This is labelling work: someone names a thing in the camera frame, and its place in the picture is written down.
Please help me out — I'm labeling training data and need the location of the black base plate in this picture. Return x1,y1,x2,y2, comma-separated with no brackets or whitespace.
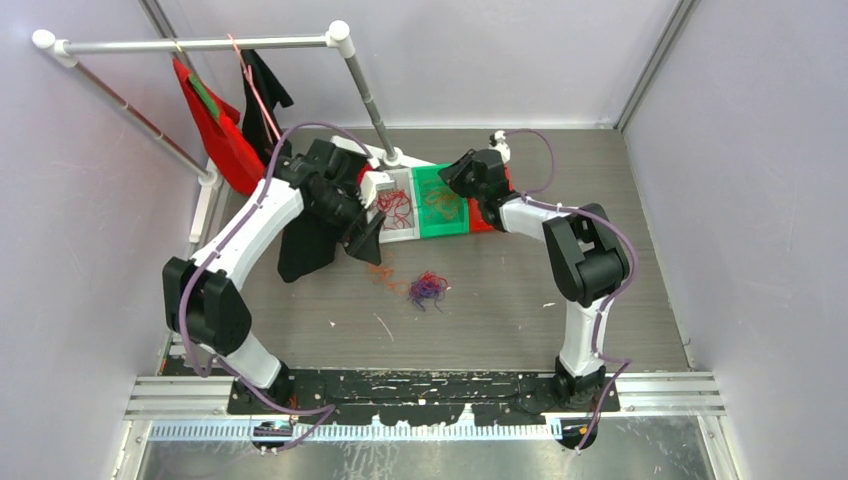
227,369,621,428

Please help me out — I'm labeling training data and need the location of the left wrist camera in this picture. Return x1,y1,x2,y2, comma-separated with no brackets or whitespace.
358,170,396,210

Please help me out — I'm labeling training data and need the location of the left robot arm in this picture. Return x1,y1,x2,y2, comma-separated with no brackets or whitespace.
163,140,395,413

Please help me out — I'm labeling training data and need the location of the green plastic bin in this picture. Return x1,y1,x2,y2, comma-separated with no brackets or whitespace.
411,165,470,238

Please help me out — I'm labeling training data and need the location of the white plastic bin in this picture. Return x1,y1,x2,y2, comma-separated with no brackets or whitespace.
368,169,421,244

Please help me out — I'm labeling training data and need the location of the black cloth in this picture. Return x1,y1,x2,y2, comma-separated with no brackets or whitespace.
242,50,367,283

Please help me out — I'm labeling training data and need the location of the red cloth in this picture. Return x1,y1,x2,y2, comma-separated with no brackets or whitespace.
172,58,265,195

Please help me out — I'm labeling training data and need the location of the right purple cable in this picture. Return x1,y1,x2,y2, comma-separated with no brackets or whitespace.
500,128,641,453

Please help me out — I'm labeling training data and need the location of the red plastic bin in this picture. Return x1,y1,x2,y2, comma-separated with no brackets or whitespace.
466,163,514,232

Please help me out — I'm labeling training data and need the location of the aluminium rail frame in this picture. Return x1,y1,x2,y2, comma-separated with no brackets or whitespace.
125,370,725,442

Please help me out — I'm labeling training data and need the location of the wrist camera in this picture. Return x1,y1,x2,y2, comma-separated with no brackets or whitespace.
489,130,511,165
358,170,396,210

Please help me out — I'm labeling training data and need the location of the purple string cable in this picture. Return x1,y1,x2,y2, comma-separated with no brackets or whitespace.
407,272,452,314

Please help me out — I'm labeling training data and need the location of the red string cable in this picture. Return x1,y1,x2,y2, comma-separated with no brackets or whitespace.
374,188,416,232

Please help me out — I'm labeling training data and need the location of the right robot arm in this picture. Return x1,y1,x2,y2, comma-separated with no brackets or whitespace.
438,149,631,411

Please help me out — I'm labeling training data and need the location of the metal clothes rack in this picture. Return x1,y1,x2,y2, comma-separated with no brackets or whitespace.
31,19,432,245

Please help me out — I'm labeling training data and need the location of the orange string cable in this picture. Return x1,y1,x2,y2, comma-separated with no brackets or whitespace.
365,185,466,295

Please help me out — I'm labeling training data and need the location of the pink hanger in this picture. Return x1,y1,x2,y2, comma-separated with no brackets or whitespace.
227,34,281,144

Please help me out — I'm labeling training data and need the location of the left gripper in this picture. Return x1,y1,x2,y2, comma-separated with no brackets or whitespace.
308,187,386,265

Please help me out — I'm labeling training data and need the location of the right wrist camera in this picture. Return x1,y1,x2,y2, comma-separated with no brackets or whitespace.
489,130,511,165

